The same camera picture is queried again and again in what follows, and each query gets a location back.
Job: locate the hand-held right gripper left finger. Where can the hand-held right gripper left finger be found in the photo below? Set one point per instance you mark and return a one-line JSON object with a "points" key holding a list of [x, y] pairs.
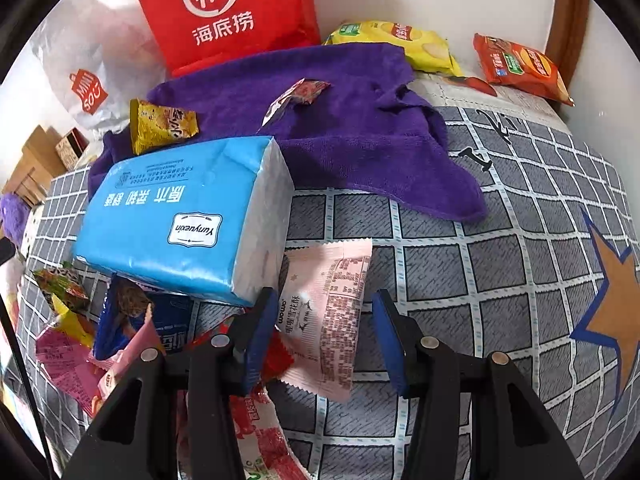
{"points": [[260, 340]]}

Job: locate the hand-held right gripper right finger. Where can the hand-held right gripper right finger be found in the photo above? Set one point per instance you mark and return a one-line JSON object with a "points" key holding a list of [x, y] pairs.
{"points": [[390, 345]]}

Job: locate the pale pink snack packet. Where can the pale pink snack packet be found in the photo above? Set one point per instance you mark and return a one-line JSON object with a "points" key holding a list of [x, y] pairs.
{"points": [[330, 310]]}

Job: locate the pink red snack packet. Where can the pink red snack packet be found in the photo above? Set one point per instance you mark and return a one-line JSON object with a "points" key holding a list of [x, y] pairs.
{"points": [[65, 360]]}

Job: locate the blue snack packet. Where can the blue snack packet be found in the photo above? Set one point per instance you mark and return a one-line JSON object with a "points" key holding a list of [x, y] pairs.
{"points": [[170, 320]]}

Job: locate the strawberry print snack packet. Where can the strawberry print snack packet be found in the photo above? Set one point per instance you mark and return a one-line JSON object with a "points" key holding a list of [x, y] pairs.
{"points": [[260, 440]]}

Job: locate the blue tissue pack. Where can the blue tissue pack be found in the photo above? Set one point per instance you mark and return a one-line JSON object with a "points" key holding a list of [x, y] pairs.
{"points": [[175, 210]]}

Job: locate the green snack packet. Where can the green snack packet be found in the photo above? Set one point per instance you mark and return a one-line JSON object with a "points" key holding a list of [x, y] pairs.
{"points": [[62, 282]]}

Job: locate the purple towel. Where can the purple towel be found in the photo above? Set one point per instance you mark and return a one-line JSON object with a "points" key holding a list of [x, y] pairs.
{"points": [[350, 135]]}

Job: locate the yellow snack packet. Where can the yellow snack packet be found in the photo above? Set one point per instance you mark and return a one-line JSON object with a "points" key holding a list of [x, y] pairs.
{"points": [[162, 122]]}

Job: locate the cartoon print candy packet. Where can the cartoon print candy packet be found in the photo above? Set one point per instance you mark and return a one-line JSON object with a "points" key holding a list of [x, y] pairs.
{"points": [[300, 92]]}

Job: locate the white dotted cushion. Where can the white dotted cushion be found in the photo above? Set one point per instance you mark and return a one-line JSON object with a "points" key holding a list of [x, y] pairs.
{"points": [[32, 232]]}

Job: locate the patterned cardboard box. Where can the patterned cardboard box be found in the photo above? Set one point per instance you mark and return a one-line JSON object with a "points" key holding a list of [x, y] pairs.
{"points": [[70, 147]]}

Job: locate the purple plush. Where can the purple plush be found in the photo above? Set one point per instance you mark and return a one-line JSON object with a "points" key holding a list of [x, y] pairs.
{"points": [[12, 215]]}

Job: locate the wooden furniture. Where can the wooden furniture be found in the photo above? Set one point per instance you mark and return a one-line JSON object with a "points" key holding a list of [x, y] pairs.
{"points": [[35, 160]]}

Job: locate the yellow chip bag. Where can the yellow chip bag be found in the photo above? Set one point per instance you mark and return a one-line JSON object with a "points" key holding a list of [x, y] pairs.
{"points": [[400, 42]]}

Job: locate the orange chip bag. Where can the orange chip bag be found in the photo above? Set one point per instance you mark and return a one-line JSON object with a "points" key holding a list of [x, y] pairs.
{"points": [[525, 67]]}

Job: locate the white plastic bag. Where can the white plastic bag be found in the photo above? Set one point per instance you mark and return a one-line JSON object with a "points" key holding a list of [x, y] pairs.
{"points": [[85, 60]]}

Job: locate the red paper bag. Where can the red paper bag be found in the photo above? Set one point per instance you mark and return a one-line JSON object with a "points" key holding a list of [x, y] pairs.
{"points": [[225, 10]]}

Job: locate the wooden headboard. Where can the wooden headboard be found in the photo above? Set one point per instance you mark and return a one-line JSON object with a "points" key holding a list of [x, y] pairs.
{"points": [[570, 20]]}

